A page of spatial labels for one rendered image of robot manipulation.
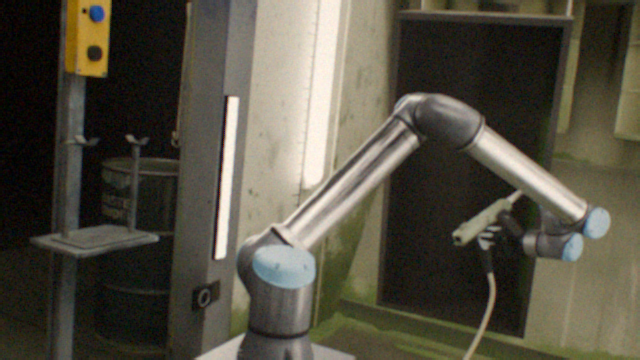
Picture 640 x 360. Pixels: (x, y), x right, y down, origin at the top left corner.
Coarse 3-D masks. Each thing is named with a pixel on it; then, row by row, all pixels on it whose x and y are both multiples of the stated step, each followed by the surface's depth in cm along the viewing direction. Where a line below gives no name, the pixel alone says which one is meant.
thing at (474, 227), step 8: (520, 192) 225; (504, 200) 218; (512, 200) 221; (488, 208) 215; (496, 208) 214; (504, 208) 216; (512, 208) 219; (480, 216) 211; (488, 216) 210; (464, 224) 204; (472, 224) 206; (480, 224) 207; (488, 224) 211; (456, 232) 203; (464, 232) 202; (472, 232) 204; (480, 232) 207; (464, 240) 202; (480, 248) 211; (488, 248) 211; (480, 256) 212; (488, 256) 211; (488, 264) 212; (488, 272) 213
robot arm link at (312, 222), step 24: (408, 96) 167; (408, 120) 160; (384, 144) 159; (408, 144) 160; (360, 168) 158; (384, 168) 159; (336, 192) 157; (360, 192) 158; (312, 216) 156; (336, 216) 157; (264, 240) 155; (288, 240) 153; (312, 240) 156; (240, 264) 156
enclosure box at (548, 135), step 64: (448, 64) 243; (512, 64) 233; (512, 128) 240; (384, 192) 232; (448, 192) 258; (512, 192) 247; (384, 256) 240; (448, 256) 267; (512, 256) 255; (448, 320) 237; (512, 320) 239
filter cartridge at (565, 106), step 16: (528, 0) 309; (544, 0) 302; (560, 0) 299; (576, 0) 300; (576, 16) 302; (576, 32) 304; (576, 48) 307; (576, 64) 310; (560, 112) 308; (560, 128) 309
